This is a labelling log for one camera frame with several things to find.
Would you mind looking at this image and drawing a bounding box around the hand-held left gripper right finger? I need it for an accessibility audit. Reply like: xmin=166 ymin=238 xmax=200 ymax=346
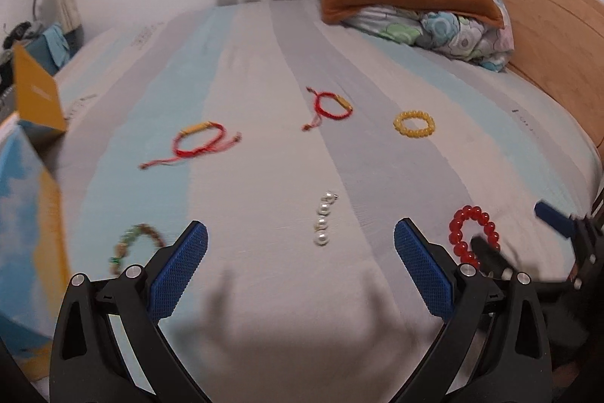
xmin=394 ymin=218 xmax=553 ymax=403

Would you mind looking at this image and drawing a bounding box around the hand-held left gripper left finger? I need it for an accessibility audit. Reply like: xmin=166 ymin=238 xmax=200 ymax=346
xmin=49 ymin=220 xmax=213 ymax=403

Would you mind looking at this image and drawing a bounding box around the white pearl bracelet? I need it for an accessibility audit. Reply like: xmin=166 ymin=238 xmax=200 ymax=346
xmin=312 ymin=190 xmax=339 ymax=248

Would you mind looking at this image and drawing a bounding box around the floral folded quilt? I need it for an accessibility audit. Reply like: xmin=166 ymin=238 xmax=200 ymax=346
xmin=342 ymin=0 xmax=515 ymax=73

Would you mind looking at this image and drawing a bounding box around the green brown bead bracelet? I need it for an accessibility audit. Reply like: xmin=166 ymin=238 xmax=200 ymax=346
xmin=109 ymin=224 xmax=166 ymax=274

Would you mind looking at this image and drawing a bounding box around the striped bed sheet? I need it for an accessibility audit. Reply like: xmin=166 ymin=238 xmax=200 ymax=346
xmin=54 ymin=0 xmax=604 ymax=403

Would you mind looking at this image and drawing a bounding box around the yellow bead bracelet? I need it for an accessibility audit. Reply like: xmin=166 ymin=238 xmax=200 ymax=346
xmin=394 ymin=110 xmax=436 ymax=137

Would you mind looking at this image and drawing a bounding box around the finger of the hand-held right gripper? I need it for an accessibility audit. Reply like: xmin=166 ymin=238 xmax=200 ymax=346
xmin=534 ymin=201 xmax=590 ymax=243
xmin=471 ymin=234 xmax=517 ymax=278

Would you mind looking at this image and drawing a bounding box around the red string bracelet gold tube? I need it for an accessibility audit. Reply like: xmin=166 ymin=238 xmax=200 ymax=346
xmin=302 ymin=86 xmax=354 ymax=132
xmin=139 ymin=121 xmax=242 ymax=170

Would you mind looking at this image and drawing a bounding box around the wooden headboard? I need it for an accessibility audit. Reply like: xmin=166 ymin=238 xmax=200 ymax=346
xmin=484 ymin=0 xmax=604 ymax=163

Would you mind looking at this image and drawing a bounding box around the white cardboard box blue print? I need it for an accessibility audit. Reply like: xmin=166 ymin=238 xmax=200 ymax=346
xmin=0 ymin=44 xmax=71 ymax=380

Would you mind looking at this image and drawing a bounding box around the red bead bracelet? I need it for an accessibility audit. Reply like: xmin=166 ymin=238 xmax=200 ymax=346
xmin=448 ymin=205 xmax=502 ymax=269

